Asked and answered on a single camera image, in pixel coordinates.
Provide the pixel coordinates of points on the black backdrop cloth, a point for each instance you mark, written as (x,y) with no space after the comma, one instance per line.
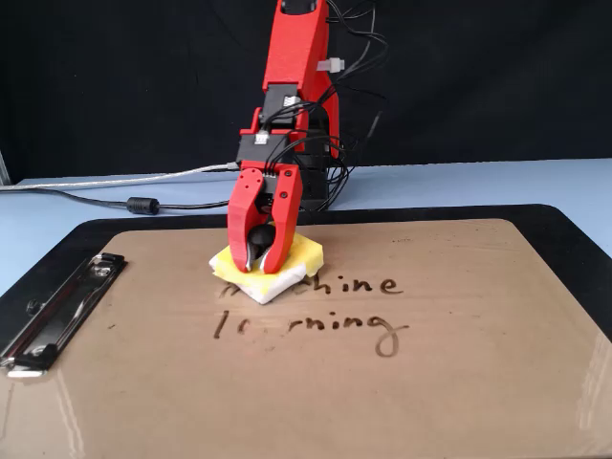
(119,72)

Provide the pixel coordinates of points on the brown glossy clipboard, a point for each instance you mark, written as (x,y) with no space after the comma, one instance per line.
(306,382)

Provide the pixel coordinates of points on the grey metal post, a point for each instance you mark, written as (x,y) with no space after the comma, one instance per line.
(3,167)

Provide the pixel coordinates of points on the silver metal clipboard clip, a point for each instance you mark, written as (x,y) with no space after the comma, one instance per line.
(57,315)

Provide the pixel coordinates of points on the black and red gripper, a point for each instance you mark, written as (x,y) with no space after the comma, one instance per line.
(265,148)

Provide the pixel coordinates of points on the yellow white sponge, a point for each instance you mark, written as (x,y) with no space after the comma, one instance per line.
(299,258)

